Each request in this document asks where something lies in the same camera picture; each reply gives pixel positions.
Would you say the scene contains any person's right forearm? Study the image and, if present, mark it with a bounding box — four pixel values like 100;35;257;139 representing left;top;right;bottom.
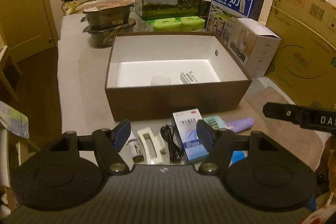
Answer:
315;134;336;190

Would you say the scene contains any white plastic holder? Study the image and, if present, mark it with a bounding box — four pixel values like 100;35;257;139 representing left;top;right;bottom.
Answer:
137;127;166;165

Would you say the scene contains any small wooden chair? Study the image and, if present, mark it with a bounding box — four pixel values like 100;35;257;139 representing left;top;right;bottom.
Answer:
0;27;23;105

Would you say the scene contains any blue white medicine box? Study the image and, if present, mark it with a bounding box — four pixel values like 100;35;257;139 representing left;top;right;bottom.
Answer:
172;109;208;162

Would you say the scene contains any green tissue pack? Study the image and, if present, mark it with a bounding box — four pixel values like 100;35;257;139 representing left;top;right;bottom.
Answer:
181;17;205;32
147;18;182;32

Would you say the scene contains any black cable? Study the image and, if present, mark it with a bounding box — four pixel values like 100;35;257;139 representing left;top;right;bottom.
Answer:
160;125;183;164

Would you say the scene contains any checkered cloth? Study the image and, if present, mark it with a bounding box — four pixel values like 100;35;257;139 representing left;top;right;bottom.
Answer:
0;101;29;138

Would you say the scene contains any wooden door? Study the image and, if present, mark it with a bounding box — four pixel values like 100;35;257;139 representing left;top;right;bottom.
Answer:
0;0;59;64

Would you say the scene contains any beige mat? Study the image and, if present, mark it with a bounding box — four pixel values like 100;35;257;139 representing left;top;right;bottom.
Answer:
241;86;324;161

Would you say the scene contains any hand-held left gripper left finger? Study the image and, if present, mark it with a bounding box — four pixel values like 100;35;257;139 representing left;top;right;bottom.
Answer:
46;119;131;174

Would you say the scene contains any clear plastic case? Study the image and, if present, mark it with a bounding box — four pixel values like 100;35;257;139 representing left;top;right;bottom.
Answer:
151;76;172;86

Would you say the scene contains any purple cosmetic tube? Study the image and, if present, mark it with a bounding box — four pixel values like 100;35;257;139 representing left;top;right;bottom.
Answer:
227;117;255;134

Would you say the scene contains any blue plastic object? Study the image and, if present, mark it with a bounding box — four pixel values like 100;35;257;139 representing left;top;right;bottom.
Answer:
230;150;249;165

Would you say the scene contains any blue milk carton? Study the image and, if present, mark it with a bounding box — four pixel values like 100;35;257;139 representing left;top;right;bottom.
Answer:
206;0;264;38

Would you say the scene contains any white product box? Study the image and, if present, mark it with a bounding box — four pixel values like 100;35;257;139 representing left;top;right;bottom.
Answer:
228;18;281;78

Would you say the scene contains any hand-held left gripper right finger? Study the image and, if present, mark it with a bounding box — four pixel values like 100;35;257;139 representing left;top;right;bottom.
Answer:
196;119;280;174

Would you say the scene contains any brown storage box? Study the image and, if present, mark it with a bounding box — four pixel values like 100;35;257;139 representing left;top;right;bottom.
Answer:
105;32;253;122

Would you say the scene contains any white pill box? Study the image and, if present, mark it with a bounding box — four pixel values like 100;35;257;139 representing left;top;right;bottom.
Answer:
180;70;199;84

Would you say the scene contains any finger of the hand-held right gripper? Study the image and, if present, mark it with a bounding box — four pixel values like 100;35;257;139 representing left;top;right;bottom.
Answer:
263;102;302;125

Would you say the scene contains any small dark bottle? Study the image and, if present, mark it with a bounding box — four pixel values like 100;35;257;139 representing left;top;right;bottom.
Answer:
129;135;144;163

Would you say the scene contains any large cardboard box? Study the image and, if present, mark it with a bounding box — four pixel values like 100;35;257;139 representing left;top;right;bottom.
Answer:
265;0;336;109

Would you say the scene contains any black instant food bowl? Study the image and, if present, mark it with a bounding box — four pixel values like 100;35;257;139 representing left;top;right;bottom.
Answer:
83;2;134;30
87;20;137;47

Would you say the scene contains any dark small box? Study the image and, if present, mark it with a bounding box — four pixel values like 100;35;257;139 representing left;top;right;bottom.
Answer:
198;0;214;17

